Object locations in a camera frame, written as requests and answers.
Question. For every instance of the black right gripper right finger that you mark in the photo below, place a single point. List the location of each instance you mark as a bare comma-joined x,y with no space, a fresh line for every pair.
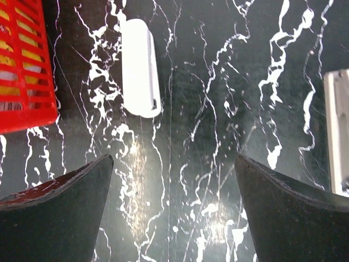
290,220

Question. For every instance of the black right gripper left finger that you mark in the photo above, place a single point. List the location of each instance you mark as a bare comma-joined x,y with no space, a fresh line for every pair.
57,220

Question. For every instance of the white stapler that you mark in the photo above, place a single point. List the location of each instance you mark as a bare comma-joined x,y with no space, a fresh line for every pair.
140,82

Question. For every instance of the red plastic basket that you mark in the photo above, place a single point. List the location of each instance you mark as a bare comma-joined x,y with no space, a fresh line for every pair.
27,92

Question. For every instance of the staple box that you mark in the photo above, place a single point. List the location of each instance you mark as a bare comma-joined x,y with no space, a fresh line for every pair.
336,98

